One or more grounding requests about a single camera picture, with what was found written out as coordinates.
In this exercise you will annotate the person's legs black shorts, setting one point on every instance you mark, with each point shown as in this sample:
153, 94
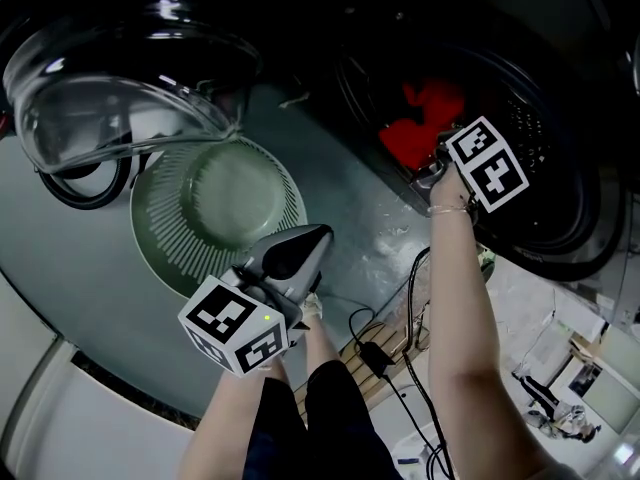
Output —
330, 418

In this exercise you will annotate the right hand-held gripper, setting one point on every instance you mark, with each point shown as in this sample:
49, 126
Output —
490, 168

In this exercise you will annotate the round glass machine door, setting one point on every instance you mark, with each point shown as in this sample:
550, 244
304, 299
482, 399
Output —
100, 118

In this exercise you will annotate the red clothes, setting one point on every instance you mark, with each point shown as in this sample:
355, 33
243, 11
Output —
425, 133

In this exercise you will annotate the person's right beige shoe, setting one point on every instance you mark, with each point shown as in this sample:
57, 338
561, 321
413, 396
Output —
311, 305

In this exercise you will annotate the round grey laundry basket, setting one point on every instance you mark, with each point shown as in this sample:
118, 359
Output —
230, 193

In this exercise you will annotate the person's right forearm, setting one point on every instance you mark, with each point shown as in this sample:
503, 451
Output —
460, 318

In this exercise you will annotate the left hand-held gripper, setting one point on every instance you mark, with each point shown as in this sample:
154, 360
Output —
225, 323

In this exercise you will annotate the person's left forearm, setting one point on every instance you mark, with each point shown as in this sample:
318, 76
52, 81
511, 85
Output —
220, 428

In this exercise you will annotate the black washing machine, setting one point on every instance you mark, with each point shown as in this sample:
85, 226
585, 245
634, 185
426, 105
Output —
550, 218

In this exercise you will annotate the green black helmet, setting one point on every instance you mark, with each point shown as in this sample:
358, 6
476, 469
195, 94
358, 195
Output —
486, 268

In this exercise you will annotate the black power adapter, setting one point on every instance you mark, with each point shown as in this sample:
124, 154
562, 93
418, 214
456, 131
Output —
376, 360

